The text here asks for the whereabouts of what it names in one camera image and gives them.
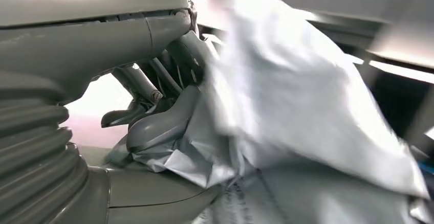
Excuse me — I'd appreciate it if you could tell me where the white poly mailer parcel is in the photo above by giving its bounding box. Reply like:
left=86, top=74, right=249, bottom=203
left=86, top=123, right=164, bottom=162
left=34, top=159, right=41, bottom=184
left=105, top=0, right=431, bottom=199

